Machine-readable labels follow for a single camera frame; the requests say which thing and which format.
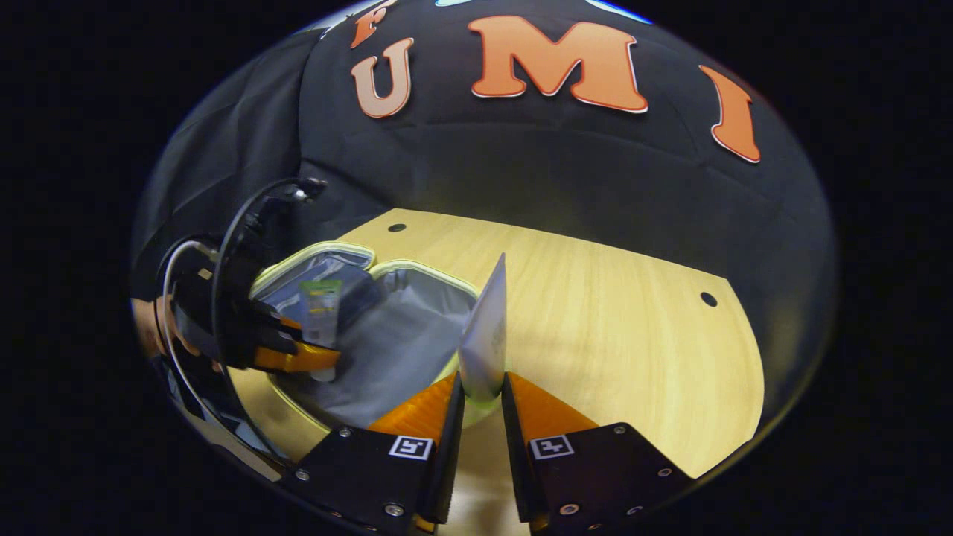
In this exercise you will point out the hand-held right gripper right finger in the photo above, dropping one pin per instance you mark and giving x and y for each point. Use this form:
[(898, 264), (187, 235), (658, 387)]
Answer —
[(514, 454)]

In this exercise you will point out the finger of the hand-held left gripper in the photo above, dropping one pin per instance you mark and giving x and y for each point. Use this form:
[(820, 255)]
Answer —
[(279, 361), (279, 324)]

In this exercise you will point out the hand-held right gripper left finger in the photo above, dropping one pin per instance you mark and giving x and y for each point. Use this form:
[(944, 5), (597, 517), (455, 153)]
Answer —
[(450, 447)]

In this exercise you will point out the white tube with green label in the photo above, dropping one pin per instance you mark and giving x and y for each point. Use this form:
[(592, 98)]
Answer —
[(322, 305)]

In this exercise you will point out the cream yellow suitcase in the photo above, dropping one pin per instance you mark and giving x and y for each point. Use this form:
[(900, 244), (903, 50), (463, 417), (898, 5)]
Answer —
[(402, 350)]

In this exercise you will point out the pale green tube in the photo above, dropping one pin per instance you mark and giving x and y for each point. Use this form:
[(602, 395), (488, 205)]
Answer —
[(485, 335)]

